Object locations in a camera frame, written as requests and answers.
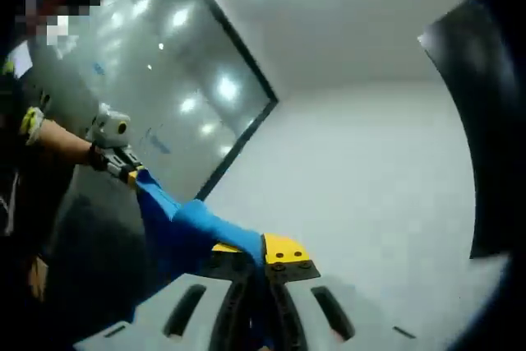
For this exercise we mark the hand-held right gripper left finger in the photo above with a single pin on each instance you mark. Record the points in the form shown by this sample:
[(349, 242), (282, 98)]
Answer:
[(144, 322)]

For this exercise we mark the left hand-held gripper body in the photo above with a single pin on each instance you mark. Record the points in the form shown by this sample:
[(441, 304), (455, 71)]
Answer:
[(107, 129)]

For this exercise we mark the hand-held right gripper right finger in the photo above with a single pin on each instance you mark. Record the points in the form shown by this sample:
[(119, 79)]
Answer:
[(370, 314)]

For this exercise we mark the blue cloth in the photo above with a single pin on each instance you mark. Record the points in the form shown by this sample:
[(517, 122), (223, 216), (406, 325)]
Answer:
[(205, 223)]

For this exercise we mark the person's left hand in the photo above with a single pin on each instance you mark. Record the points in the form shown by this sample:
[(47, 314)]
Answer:
[(98, 160)]

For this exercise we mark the blue logo sticker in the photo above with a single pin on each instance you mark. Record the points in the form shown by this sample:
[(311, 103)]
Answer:
[(98, 68), (158, 143)]

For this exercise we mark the white worn device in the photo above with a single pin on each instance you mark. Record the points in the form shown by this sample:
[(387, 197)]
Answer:
[(19, 61)]

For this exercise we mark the black panel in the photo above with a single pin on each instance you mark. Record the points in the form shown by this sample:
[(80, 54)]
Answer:
[(485, 141)]

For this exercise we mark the glass partition with black frame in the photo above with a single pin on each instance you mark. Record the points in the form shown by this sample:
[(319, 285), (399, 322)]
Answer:
[(164, 59)]

